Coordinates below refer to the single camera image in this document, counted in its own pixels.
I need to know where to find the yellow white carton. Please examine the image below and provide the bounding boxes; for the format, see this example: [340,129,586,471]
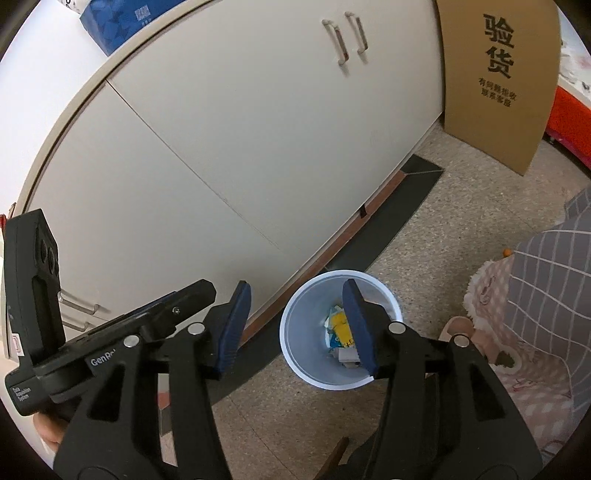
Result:
[329,313,357,349]

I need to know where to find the pink plush table cover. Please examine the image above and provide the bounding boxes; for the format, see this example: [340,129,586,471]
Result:
[438,258,591,472]

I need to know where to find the person's black trousers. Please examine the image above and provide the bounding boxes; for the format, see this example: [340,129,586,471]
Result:
[323,436,386,480]

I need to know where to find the large cardboard box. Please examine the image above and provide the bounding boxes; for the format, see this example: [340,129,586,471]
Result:
[434,0,560,177]

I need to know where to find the metal cabinet handle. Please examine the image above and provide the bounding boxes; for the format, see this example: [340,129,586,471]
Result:
[322,18,350,64]
[59,290,100,315]
[62,314,112,333]
[344,11,370,56]

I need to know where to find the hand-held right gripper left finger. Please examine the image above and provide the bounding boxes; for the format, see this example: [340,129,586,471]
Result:
[53,280,253,480]

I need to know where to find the blue plastic package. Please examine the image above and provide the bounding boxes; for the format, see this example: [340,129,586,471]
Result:
[79,0,195,57]

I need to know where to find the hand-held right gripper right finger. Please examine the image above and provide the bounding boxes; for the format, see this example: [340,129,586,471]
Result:
[342,278,543,480]

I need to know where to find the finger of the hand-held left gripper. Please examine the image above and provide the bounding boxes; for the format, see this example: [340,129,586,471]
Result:
[69,278,218,348]

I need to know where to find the cream low cabinet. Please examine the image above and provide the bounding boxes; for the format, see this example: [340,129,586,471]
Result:
[14,0,446,335]

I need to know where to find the person's left hand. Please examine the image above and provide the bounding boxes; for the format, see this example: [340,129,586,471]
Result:
[34,414,66,456]

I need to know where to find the red mat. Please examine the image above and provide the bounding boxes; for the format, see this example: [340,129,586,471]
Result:
[545,85,591,169]

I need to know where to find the light blue bin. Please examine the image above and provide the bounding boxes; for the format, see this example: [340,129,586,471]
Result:
[279,270,402,388]

